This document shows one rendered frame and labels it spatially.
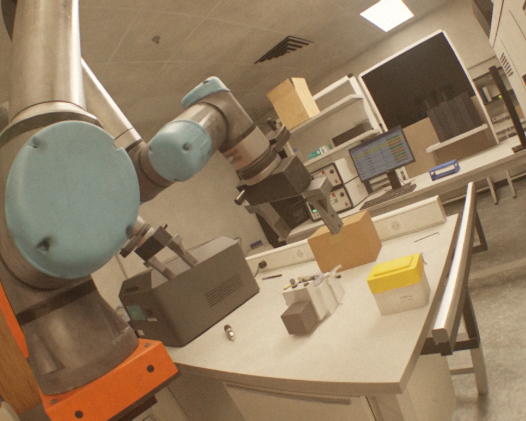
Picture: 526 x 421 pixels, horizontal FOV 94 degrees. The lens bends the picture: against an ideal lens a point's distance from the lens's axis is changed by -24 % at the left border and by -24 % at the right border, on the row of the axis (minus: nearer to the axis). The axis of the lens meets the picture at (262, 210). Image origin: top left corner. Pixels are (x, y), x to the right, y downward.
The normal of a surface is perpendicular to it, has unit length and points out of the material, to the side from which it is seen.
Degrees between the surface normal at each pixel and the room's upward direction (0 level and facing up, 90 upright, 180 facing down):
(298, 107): 90
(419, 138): 90
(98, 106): 99
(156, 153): 115
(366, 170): 86
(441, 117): 90
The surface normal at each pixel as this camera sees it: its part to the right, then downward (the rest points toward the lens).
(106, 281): 0.67, -0.29
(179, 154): -0.30, 0.61
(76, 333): 0.49, -0.54
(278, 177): -0.51, 0.68
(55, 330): 0.24, -0.42
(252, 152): 0.26, 0.26
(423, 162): -0.61, 0.30
